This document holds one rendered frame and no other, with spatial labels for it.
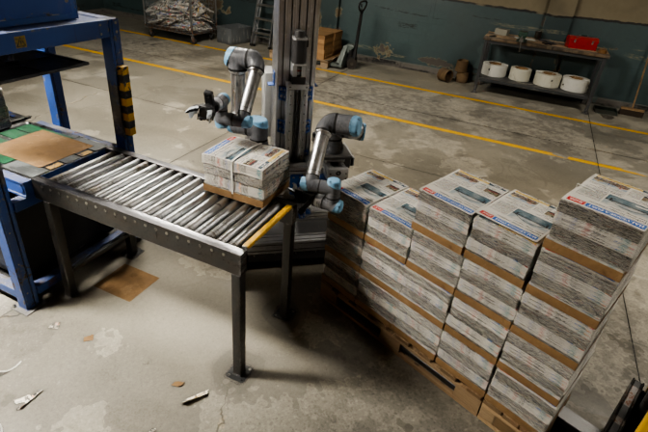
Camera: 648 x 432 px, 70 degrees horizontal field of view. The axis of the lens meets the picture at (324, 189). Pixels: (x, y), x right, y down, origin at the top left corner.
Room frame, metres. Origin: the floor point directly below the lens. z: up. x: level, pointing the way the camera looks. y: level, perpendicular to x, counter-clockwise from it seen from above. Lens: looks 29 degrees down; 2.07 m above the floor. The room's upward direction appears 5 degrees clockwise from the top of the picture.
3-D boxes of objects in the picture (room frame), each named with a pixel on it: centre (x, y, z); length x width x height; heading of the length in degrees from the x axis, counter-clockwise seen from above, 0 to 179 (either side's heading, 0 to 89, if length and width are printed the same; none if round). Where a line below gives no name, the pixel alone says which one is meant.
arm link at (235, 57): (2.75, 0.58, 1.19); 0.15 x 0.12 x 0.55; 80
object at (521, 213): (1.80, -0.90, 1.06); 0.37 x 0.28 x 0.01; 136
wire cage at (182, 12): (9.75, 3.22, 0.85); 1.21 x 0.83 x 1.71; 68
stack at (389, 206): (2.07, -0.59, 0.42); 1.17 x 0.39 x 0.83; 47
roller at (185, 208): (2.08, 0.68, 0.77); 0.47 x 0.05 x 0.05; 158
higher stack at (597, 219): (1.58, -1.11, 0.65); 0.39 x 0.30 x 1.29; 137
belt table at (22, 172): (2.53, 1.81, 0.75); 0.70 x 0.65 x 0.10; 68
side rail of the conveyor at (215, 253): (1.92, 0.95, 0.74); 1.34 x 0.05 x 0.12; 68
